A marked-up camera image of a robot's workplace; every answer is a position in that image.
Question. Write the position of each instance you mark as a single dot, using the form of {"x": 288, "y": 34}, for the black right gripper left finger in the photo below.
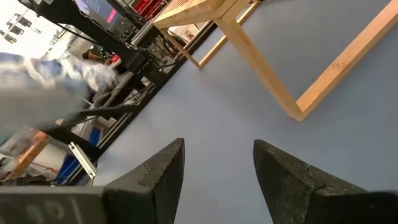
{"x": 149, "y": 186}

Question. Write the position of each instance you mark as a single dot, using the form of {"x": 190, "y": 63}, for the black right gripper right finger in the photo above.
{"x": 295, "y": 193}

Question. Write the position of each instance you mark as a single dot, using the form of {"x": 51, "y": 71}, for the blue patterned paper bowl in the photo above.
{"x": 40, "y": 93}

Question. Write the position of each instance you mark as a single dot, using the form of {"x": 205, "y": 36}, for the blue storage bin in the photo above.
{"x": 73, "y": 161}

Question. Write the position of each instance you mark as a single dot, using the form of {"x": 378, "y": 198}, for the orange box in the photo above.
{"x": 29, "y": 152}

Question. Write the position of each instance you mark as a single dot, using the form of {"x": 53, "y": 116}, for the person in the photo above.
{"x": 93, "y": 56}

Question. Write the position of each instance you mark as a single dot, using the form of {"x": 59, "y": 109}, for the red storage bins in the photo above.
{"x": 146, "y": 5}

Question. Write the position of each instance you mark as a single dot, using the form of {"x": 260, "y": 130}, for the large dark monitor screen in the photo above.
{"x": 99, "y": 9}

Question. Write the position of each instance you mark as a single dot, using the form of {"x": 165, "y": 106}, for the light wooden frame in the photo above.
{"x": 192, "y": 12}

